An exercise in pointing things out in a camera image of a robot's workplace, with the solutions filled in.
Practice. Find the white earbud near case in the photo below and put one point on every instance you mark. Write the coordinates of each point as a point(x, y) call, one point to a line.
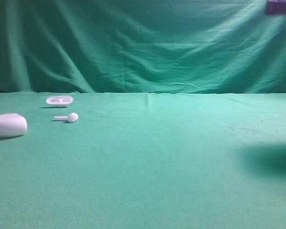
point(71, 118)

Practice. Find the white earbud case base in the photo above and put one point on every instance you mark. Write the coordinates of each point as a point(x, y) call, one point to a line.
point(60, 101)

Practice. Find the white earbud case lid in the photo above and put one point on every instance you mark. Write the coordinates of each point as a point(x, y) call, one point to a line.
point(12, 125)

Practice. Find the green table cloth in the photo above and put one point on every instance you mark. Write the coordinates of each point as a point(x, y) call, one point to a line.
point(146, 161)

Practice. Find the green backdrop cloth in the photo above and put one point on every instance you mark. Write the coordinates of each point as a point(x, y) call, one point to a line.
point(141, 46)

